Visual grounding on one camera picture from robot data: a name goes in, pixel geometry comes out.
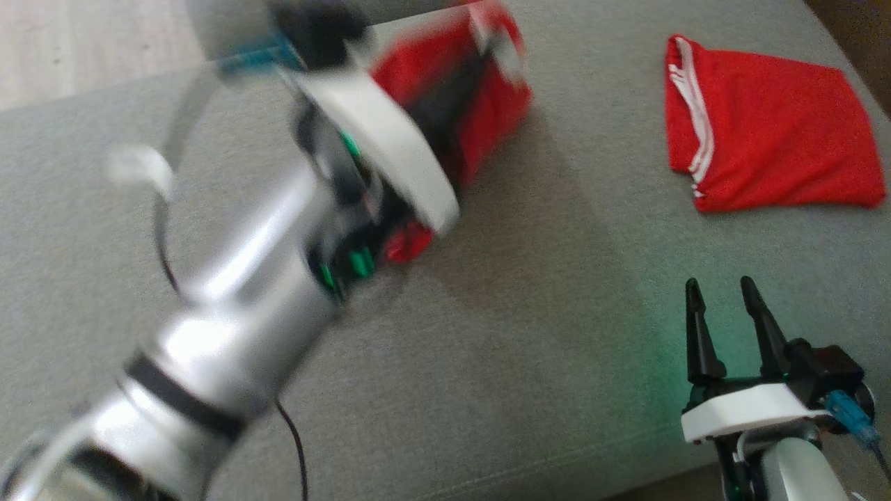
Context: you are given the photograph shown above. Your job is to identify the red basketball jersey white sleeves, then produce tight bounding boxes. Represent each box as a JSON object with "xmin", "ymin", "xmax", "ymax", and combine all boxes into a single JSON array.
[{"xmin": 368, "ymin": 0, "xmax": 535, "ymax": 267}]

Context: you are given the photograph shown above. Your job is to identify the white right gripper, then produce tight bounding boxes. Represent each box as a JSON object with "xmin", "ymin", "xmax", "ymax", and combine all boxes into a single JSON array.
[{"xmin": 680, "ymin": 276, "xmax": 834, "ymax": 446}]

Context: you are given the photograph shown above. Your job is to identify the red shorts white stripes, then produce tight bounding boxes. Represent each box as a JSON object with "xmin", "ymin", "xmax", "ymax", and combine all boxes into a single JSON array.
[{"xmin": 663, "ymin": 33, "xmax": 888, "ymax": 214}]

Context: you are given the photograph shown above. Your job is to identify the white cable label tag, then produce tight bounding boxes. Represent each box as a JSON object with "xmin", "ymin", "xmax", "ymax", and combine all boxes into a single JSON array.
[{"xmin": 107, "ymin": 142, "xmax": 176, "ymax": 204}]

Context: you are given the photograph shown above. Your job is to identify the blue cable connector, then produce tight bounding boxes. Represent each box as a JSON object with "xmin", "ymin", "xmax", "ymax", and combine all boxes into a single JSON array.
[{"xmin": 825, "ymin": 390, "xmax": 876, "ymax": 447}]

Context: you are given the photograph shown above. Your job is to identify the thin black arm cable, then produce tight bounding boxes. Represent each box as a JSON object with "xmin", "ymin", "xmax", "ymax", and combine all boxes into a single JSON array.
[{"xmin": 150, "ymin": 66, "xmax": 310, "ymax": 501}]

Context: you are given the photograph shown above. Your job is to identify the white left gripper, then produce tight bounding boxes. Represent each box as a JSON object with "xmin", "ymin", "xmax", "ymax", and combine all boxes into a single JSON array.
[{"xmin": 292, "ymin": 70, "xmax": 462, "ymax": 236}]

